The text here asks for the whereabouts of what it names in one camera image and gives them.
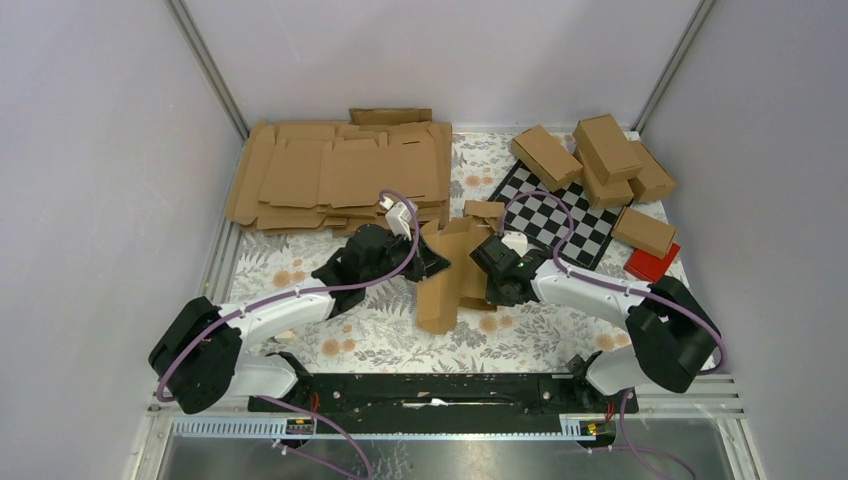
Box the brown cardboard box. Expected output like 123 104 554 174
416 200 505 335

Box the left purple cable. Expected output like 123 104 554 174
155 189 422 480

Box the yellow green small tool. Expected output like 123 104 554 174
272 330 298 344

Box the folded brown box near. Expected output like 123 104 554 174
611 207 677 258

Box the floral patterned table mat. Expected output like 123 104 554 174
218 131 718 376

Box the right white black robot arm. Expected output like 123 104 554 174
470 235 721 412

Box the folded brown box right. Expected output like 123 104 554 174
628 140 677 204

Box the folded brown box middle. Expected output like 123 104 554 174
574 147 634 209

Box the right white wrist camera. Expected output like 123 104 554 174
501 231 529 257

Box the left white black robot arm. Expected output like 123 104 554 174
148 224 451 414

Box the folded brown box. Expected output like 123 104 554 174
574 147 634 209
510 125 583 192
611 207 677 258
574 114 643 184
628 140 677 204

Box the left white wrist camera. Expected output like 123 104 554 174
379 198 416 240

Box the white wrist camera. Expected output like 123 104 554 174
379 198 416 240
501 231 529 257

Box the folded brown box top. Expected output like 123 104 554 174
574 114 643 184

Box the stack of flat cardboard blanks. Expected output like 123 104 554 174
225 108 453 235

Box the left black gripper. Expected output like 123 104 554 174
363 229 451 287

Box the folded brown box far left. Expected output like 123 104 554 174
510 125 583 192

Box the black white checkerboard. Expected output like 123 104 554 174
505 181 622 270

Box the red box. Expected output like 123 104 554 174
623 243 680 282

